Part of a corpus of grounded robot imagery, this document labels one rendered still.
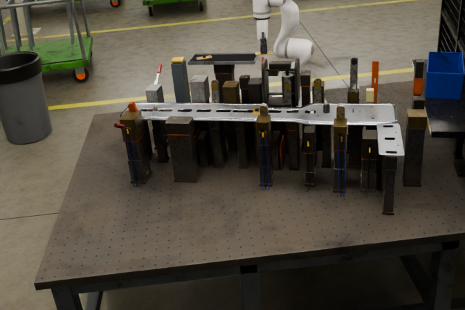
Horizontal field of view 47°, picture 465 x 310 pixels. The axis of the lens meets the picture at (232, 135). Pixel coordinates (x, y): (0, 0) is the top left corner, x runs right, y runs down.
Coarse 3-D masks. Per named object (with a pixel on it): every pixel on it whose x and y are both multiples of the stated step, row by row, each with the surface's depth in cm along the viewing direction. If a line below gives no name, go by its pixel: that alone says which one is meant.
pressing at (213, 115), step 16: (144, 112) 278; (160, 112) 276; (176, 112) 274; (192, 112) 273; (208, 112) 271; (224, 112) 270; (304, 112) 262; (320, 112) 261; (368, 112) 256; (384, 112) 255
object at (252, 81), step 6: (252, 78) 286; (258, 78) 285; (252, 84) 279; (258, 84) 278; (252, 90) 280; (258, 90) 279; (252, 96) 282; (258, 96) 281; (252, 102) 283; (258, 102) 283; (252, 126) 291; (252, 132) 292
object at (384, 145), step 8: (376, 128) 243; (384, 128) 241; (392, 128) 240; (384, 136) 234; (392, 136) 233; (400, 136) 233; (384, 144) 228; (392, 144) 227; (400, 144) 227; (384, 152) 222; (400, 152) 221
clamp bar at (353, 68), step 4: (352, 60) 259; (356, 60) 259; (352, 64) 264; (356, 64) 262; (352, 68) 264; (356, 68) 263; (352, 72) 265; (356, 72) 263; (352, 76) 265; (356, 76) 264; (352, 80) 266; (356, 80) 265; (356, 84) 265; (356, 88) 266; (356, 92) 266
